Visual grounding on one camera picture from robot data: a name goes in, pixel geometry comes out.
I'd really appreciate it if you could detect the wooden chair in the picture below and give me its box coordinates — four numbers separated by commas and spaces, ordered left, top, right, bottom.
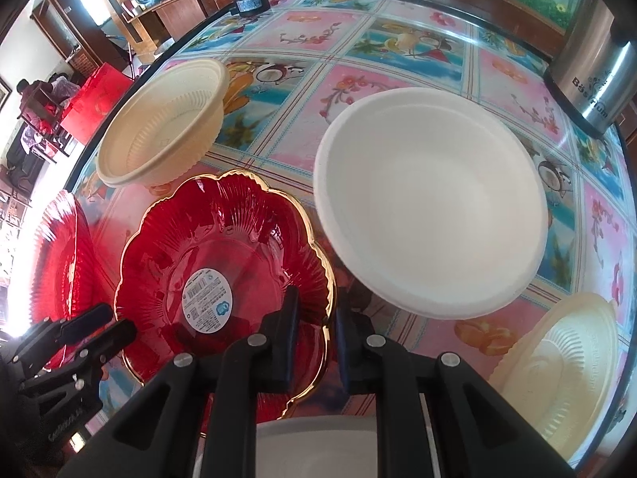
16, 76, 78, 158

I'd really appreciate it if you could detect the red gift bag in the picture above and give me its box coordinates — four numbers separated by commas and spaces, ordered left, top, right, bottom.
61, 64, 133, 146

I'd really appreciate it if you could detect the cream ribbed plate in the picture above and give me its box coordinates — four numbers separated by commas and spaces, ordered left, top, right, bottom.
489, 292, 619, 461

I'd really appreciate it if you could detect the small red gold-rimmed plate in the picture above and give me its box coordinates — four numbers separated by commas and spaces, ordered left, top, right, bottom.
114, 169, 337, 422

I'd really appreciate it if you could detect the stainless steel kettle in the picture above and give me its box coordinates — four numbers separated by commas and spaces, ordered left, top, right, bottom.
543, 0, 636, 139

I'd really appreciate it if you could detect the large red glass plate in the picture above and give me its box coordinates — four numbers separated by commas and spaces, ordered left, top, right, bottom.
28, 189, 104, 370

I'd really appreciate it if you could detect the white plate near camera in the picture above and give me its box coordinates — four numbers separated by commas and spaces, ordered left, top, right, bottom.
256, 415, 378, 478

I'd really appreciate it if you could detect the cream ribbed deep bowl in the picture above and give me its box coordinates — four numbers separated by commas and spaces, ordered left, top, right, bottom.
96, 58, 230, 188

